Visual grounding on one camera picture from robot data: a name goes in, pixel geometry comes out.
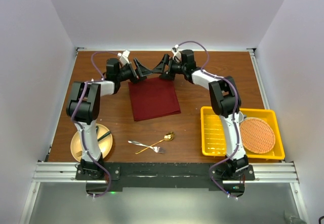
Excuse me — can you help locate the dark red cloth napkin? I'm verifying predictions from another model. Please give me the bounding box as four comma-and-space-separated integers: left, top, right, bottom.
128, 77, 181, 122

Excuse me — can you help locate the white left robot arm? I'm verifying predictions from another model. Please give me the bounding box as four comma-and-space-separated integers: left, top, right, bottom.
66, 58, 153, 179

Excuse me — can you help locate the aluminium rail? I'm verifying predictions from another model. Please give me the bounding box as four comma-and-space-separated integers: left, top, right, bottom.
247, 49, 270, 109
32, 162, 299, 183

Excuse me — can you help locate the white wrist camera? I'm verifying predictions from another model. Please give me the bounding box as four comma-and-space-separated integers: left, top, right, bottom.
117, 50, 130, 66
171, 45, 181, 63

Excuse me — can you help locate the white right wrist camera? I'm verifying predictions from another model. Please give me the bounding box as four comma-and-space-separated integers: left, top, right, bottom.
171, 45, 181, 63

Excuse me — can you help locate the grey mug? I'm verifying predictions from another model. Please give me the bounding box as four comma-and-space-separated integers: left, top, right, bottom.
238, 111, 247, 123

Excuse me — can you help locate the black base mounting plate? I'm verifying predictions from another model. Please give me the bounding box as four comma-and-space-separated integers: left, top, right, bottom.
75, 162, 256, 197

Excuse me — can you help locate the silver fork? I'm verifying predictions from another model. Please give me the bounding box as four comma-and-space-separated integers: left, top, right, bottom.
128, 140, 166, 155

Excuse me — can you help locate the gold spoon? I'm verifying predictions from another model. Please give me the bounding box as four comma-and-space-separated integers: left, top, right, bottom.
135, 132, 175, 155

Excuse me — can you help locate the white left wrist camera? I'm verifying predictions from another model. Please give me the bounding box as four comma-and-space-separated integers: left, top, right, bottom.
117, 50, 130, 66

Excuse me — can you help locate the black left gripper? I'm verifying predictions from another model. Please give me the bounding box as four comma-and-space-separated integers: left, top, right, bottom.
116, 58, 152, 84

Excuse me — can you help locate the cream round plate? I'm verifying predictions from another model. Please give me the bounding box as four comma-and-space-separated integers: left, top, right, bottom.
70, 124, 113, 162

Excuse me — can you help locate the orange woven round mat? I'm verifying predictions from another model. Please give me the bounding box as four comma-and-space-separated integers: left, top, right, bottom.
239, 118, 275, 154

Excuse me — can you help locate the aluminium front rail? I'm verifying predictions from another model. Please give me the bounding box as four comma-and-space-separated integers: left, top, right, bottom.
32, 162, 299, 183

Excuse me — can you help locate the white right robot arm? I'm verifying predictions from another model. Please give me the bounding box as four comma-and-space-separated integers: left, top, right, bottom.
152, 50, 249, 180

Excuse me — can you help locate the yellow plastic tray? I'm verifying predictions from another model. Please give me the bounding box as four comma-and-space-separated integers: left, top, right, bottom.
200, 106, 286, 160

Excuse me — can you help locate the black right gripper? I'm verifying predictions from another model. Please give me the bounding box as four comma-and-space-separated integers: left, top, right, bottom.
152, 54, 186, 81

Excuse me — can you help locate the aluminium right side rail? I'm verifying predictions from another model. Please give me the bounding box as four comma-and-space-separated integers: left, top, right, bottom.
247, 49, 270, 109

